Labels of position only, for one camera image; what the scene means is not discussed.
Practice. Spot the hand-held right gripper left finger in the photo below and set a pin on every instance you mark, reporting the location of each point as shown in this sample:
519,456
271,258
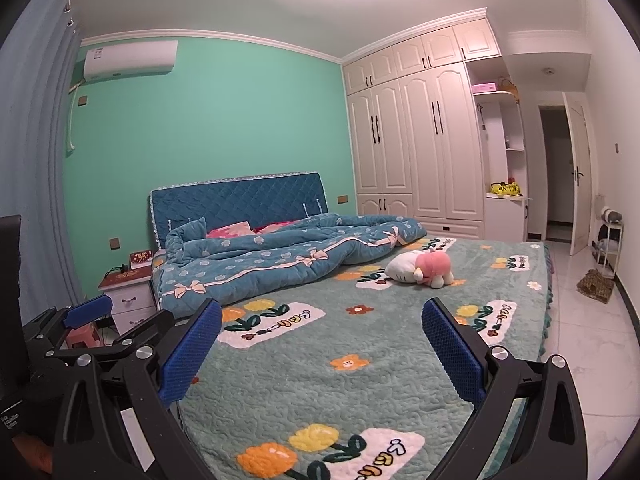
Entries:
192,350

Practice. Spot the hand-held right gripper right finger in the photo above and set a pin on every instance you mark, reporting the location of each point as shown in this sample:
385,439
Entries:
452,352

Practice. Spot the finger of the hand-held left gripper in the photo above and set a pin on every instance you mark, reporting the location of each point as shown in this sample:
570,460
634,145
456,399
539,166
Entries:
90,310
150,327

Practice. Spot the pink plastic stool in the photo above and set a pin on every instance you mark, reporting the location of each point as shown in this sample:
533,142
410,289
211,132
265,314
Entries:
82,337

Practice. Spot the white nightstand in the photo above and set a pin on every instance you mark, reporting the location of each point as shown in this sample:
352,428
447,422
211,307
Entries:
130,300

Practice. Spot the pink and white plush toy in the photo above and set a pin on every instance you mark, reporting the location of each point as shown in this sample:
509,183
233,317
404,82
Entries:
425,267

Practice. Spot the blue pillow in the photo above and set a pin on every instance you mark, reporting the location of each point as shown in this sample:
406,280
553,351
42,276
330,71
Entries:
187,232

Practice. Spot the bed with green floral cover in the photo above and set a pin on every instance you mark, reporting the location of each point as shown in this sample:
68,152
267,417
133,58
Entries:
350,340

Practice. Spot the pink pillow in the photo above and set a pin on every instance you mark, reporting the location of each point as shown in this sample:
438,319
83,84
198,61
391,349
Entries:
227,230

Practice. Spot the blue bow print quilt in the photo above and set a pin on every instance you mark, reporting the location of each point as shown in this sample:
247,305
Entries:
280,260

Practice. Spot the white open shelf unit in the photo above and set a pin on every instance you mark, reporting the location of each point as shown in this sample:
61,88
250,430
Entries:
505,220

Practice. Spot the blue grey curtain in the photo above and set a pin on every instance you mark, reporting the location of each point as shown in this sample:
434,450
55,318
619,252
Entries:
35,160

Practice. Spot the blue quilted headboard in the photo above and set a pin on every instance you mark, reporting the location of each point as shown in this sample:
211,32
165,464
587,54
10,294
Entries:
240,200

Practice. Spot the woven straw basket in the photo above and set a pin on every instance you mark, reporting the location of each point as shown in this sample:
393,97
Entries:
595,286

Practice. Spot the yellow plush toy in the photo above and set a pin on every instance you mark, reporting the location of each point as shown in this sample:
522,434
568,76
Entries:
505,188

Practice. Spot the white air conditioner pipe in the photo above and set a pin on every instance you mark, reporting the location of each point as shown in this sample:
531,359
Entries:
71,120

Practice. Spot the white metal rack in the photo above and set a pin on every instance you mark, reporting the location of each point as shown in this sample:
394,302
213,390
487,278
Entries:
617,255

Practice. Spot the white wardrobe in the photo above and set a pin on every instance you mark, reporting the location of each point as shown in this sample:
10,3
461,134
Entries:
425,160

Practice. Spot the grey rolled cloth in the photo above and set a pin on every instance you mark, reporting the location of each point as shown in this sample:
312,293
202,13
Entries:
612,215

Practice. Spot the white door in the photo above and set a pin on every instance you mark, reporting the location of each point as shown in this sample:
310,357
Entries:
577,180

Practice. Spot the white air conditioner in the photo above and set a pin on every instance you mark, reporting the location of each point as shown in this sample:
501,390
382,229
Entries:
130,60

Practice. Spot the pink box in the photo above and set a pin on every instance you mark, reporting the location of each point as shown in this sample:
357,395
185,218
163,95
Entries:
484,87

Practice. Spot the small tan basket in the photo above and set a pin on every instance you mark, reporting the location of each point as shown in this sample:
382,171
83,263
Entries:
511,89

